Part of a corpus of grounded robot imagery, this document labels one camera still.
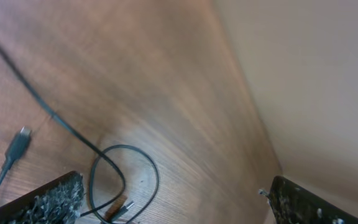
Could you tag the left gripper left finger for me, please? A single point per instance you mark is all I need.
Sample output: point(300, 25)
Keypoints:
point(57, 202)

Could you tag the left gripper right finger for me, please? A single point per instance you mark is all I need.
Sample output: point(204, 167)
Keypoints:
point(292, 204)

